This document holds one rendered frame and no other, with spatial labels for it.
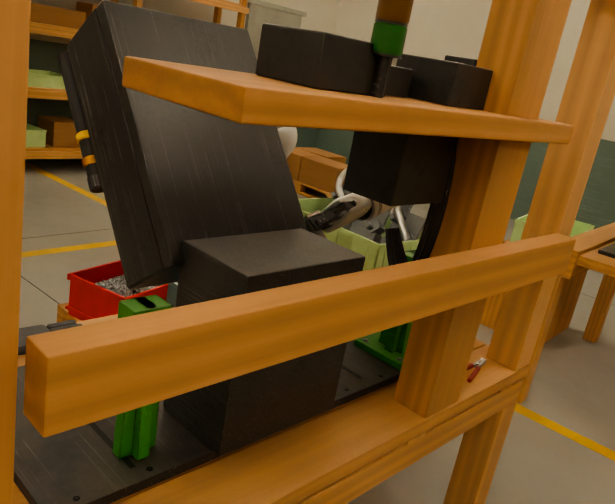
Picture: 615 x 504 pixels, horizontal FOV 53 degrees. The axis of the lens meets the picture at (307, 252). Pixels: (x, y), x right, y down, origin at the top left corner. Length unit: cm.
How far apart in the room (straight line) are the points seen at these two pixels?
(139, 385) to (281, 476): 50
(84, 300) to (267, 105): 116
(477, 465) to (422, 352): 63
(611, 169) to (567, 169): 662
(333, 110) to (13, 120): 36
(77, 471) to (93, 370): 45
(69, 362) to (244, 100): 32
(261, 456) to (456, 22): 832
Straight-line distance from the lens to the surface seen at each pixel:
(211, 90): 71
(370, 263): 237
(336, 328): 91
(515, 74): 123
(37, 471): 110
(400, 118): 88
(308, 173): 730
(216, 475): 113
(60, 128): 683
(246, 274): 98
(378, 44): 95
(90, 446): 115
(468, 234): 127
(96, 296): 172
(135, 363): 69
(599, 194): 831
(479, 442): 190
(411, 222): 260
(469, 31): 905
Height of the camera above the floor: 158
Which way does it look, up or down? 17 degrees down
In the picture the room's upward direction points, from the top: 10 degrees clockwise
